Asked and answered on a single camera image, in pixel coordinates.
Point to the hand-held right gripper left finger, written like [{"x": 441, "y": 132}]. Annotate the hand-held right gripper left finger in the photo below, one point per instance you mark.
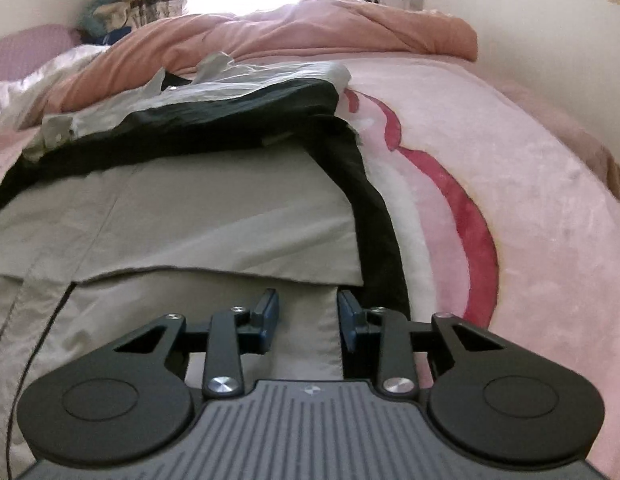
[{"x": 268, "y": 320}]

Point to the grey and black jacket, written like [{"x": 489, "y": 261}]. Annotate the grey and black jacket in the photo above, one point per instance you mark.
[{"x": 190, "y": 210}]

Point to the pink pillow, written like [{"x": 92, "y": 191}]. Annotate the pink pillow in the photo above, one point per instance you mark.
[{"x": 25, "y": 45}]

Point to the salmon pink duvet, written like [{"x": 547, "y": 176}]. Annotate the salmon pink duvet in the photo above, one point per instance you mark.
[{"x": 290, "y": 30}]

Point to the pink printed blanket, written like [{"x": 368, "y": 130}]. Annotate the pink printed blanket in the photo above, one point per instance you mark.
[{"x": 515, "y": 210}]

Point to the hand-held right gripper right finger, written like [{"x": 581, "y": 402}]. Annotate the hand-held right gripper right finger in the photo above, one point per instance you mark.
[{"x": 347, "y": 320}]

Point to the white satin quilt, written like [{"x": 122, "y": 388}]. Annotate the white satin quilt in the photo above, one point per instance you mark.
[{"x": 30, "y": 82}]

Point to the blue and beige cloth pile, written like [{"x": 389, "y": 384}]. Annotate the blue and beige cloth pile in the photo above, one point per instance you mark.
[{"x": 102, "y": 17}]

